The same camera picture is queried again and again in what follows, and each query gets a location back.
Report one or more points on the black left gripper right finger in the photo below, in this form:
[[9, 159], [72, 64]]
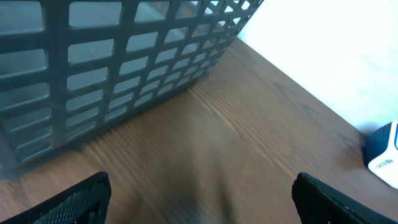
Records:
[[318, 203]]

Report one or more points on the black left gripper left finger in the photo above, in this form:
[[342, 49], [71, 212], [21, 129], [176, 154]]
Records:
[[84, 202]]

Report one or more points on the dark grey plastic basket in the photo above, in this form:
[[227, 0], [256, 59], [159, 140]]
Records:
[[71, 69]]

